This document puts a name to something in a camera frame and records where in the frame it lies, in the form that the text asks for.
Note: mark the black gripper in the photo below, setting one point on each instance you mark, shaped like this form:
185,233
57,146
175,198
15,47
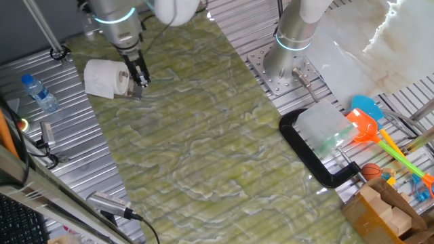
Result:
132,57

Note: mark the white toilet paper roll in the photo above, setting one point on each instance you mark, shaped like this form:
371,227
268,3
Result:
103,78

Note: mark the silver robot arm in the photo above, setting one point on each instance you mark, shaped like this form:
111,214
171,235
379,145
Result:
118,23

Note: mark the grey metal plate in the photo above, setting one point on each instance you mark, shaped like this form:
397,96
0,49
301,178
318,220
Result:
135,91

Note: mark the clear water bottle blue cap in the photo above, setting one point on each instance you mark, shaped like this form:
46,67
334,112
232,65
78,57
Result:
40,96

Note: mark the black metal clamp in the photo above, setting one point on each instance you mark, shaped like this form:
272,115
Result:
47,133

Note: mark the grey metal pole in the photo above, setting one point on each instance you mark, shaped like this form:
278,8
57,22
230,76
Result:
42,27

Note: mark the green marble pattern mat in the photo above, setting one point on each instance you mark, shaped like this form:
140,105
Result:
220,169

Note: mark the red emergency stop button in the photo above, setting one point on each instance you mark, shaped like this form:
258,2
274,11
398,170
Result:
23,125

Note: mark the orange stick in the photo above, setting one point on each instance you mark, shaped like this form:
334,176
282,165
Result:
6,135

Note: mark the black C-clamp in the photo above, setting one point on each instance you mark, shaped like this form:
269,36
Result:
305,152

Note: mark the translucent plastic box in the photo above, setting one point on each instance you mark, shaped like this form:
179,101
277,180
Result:
322,128

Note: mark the black keyboard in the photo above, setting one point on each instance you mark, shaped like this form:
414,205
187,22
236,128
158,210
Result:
17,223

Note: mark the white marble pattern sheet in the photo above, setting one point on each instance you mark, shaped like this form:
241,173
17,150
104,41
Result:
356,57

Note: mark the small toy basketball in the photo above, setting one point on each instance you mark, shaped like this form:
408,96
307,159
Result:
371,171

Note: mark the brown cardboard box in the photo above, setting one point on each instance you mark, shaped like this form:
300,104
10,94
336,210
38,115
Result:
359,217

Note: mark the small yellow blue toy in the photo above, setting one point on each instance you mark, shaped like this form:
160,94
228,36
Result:
390,178

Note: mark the plain wooden block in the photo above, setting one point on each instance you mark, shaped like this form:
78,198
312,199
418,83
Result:
401,222
379,208

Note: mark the bare metal rod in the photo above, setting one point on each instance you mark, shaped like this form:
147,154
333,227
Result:
422,139
424,110

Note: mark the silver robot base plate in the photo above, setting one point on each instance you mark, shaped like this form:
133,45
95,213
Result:
271,79

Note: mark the aluminium frame rail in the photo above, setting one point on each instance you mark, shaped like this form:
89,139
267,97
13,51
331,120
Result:
51,200

